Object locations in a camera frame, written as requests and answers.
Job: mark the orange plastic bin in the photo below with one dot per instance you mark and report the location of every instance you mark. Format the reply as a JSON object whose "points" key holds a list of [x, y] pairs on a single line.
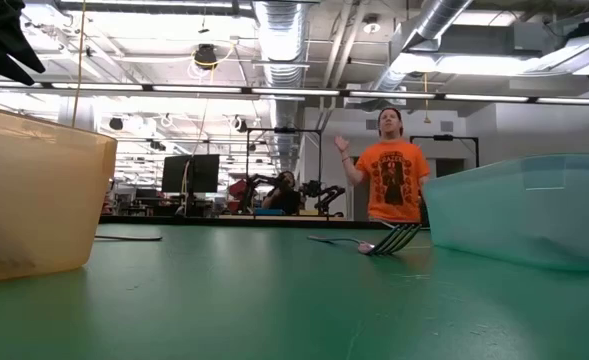
{"points": [[34, 200]]}

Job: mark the dark metal fork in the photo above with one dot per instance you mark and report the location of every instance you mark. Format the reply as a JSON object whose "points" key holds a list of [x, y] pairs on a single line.
{"points": [[129, 238]]}

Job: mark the iridescent blue fork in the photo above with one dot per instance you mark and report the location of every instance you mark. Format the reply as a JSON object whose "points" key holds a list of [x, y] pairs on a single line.
{"points": [[365, 247]]}

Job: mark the background black robot arm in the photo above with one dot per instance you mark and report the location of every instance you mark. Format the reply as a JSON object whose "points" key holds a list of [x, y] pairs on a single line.
{"points": [[254, 179], [331, 192]]}

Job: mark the white building pillar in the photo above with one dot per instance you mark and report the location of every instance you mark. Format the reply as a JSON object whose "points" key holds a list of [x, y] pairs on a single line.
{"points": [[88, 112]]}

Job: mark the black background monitor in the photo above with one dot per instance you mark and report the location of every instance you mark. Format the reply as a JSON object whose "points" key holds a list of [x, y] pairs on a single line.
{"points": [[191, 172]]}

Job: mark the red and black machine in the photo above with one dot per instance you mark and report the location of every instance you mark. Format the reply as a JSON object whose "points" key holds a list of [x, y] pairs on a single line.
{"points": [[234, 190]]}

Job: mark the overhead LED light bar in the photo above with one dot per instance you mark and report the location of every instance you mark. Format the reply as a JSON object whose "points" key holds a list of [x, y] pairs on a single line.
{"points": [[294, 92]]}

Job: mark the person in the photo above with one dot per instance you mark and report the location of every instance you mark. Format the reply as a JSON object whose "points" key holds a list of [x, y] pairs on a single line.
{"points": [[394, 170], [286, 200]]}

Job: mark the green table mat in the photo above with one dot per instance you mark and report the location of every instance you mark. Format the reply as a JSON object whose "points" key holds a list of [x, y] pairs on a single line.
{"points": [[294, 310]]}

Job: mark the grey doorway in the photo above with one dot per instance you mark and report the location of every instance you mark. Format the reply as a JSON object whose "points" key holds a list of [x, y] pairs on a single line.
{"points": [[360, 205]]}

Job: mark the teal plastic bin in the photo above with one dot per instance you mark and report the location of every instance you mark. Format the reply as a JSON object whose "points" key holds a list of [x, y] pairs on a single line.
{"points": [[524, 215]]}

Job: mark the black dome ceiling camera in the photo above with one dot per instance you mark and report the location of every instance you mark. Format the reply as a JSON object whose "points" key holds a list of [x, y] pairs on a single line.
{"points": [[205, 56]]}

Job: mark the black aluminium table frame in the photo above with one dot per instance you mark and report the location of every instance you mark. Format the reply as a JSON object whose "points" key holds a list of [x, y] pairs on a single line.
{"points": [[199, 220]]}

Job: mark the silver ventilation duct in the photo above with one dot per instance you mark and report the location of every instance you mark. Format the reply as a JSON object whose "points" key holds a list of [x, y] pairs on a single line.
{"points": [[281, 45], [439, 20]]}

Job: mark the black background rig frame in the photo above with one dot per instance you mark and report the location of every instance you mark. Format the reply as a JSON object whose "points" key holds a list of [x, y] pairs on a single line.
{"points": [[284, 130], [444, 137]]}

